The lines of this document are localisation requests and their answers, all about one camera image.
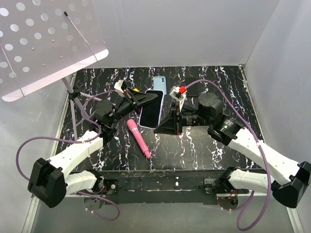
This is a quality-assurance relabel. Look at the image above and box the bare black phone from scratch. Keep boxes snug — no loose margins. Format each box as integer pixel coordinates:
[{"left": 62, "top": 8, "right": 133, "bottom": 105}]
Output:
[{"left": 185, "top": 77, "right": 198, "bottom": 97}]

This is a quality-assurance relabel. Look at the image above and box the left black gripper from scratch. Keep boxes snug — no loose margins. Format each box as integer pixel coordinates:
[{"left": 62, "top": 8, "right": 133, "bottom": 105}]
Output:
[{"left": 109, "top": 88, "right": 160, "bottom": 126}]

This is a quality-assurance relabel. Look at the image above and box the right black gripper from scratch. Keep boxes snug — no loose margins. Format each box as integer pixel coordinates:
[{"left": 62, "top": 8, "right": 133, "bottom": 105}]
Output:
[{"left": 153, "top": 102, "right": 210, "bottom": 135}]

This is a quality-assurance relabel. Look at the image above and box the pink marker pen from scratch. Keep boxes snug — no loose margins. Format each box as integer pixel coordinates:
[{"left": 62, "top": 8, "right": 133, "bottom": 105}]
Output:
[{"left": 127, "top": 119, "right": 151, "bottom": 159}]

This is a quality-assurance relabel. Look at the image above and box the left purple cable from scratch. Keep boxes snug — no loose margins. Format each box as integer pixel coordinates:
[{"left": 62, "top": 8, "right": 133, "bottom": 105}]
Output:
[{"left": 16, "top": 89, "right": 121, "bottom": 221}]

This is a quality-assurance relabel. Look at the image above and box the perforated white music stand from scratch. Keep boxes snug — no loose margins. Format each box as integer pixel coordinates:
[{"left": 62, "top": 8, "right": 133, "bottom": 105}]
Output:
[{"left": 0, "top": 0, "right": 103, "bottom": 140}]

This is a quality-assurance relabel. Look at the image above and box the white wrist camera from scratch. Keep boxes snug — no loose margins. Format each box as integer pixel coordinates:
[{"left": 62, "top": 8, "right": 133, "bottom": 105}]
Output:
[
  {"left": 170, "top": 86, "right": 187, "bottom": 110},
  {"left": 114, "top": 80, "right": 126, "bottom": 97}
]

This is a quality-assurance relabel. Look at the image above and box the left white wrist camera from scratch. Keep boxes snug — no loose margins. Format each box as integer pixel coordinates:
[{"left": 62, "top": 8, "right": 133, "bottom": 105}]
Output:
[{"left": 114, "top": 80, "right": 126, "bottom": 97}]

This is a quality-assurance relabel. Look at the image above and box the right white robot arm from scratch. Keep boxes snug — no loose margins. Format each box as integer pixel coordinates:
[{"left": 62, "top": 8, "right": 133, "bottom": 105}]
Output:
[{"left": 154, "top": 93, "right": 311, "bottom": 208}]

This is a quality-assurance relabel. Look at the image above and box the purple cable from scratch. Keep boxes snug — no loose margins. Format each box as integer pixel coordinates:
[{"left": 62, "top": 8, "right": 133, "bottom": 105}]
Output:
[
  {"left": 16, "top": 89, "right": 121, "bottom": 221},
  {"left": 186, "top": 79, "right": 273, "bottom": 231}
]

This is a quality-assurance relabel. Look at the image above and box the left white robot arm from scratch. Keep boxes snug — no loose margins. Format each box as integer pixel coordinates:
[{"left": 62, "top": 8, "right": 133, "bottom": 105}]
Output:
[{"left": 28, "top": 88, "right": 157, "bottom": 208}]

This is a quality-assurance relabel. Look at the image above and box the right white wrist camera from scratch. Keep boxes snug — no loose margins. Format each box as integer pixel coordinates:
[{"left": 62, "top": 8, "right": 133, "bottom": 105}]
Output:
[{"left": 170, "top": 86, "right": 187, "bottom": 110}]

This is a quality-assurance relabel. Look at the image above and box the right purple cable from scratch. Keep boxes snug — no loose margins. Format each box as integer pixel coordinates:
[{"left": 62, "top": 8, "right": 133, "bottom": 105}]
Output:
[{"left": 186, "top": 79, "right": 273, "bottom": 231}]

